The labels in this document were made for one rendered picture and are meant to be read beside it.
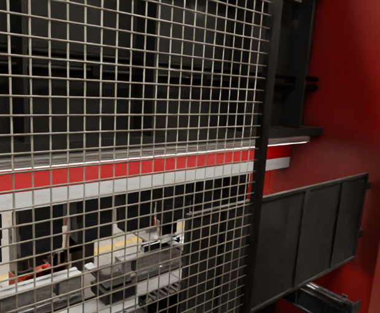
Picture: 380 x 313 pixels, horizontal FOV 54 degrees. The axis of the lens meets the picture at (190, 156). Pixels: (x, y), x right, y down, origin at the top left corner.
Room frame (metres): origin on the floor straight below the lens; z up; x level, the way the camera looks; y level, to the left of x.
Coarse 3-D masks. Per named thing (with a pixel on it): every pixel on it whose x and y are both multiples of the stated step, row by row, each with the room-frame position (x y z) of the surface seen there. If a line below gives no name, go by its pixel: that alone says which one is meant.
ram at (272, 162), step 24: (288, 144) 2.12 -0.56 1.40; (72, 168) 1.27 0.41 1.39; (96, 168) 1.33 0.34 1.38; (120, 168) 1.40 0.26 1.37; (144, 168) 1.47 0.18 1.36; (168, 168) 1.55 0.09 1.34; (216, 168) 1.74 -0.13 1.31; (240, 168) 1.86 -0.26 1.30; (24, 192) 1.17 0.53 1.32; (48, 192) 1.22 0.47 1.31; (72, 192) 1.27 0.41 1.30; (96, 192) 1.33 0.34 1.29
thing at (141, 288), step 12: (168, 276) 1.29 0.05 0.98; (180, 276) 1.30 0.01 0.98; (144, 288) 1.20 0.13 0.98; (96, 300) 1.11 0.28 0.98; (120, 300) 1.12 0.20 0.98; (132, 300) 1.13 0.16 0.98; (60, 312) 1.04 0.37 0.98; (72, 312) 1.04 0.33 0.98; (84, 312) 1.04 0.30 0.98; (108, 312) 1.05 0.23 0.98; (120, 312) 1.05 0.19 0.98
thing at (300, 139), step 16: (192, 144) 1.39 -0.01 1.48; (208, 144) 1.42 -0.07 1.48; (224, 144) 1.48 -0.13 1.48; (240, 144) 1.54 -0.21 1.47; (272, 144) 1.68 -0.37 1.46; (0, 160) 0.94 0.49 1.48; (16, 160) 0.96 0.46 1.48; (48, 160) 1.02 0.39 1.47; (64, 160) 1.05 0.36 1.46; (80, 160) 1.08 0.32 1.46; (96, 160) 1.11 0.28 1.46
